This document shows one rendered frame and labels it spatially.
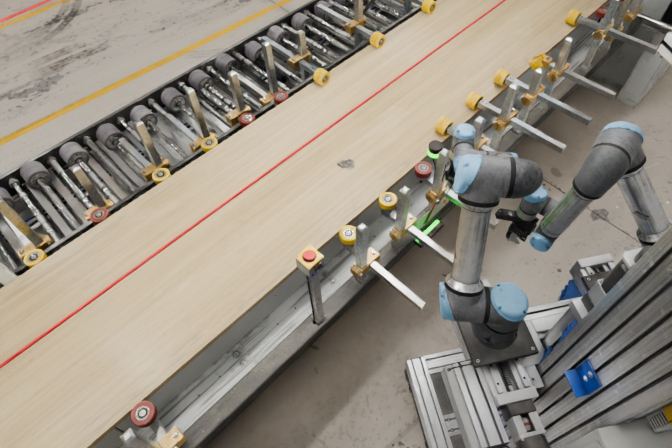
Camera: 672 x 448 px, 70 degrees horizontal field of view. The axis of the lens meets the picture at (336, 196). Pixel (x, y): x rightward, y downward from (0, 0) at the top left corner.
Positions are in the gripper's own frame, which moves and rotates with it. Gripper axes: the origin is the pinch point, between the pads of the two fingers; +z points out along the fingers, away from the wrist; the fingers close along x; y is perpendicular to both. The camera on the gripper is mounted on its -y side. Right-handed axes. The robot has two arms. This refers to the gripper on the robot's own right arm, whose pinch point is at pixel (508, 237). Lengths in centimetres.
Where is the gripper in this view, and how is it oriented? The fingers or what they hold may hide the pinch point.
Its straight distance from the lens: 222.0
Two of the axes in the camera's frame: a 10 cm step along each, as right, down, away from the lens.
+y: 7.0, 5.5, -4.4
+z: 0.3, 6.0, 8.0
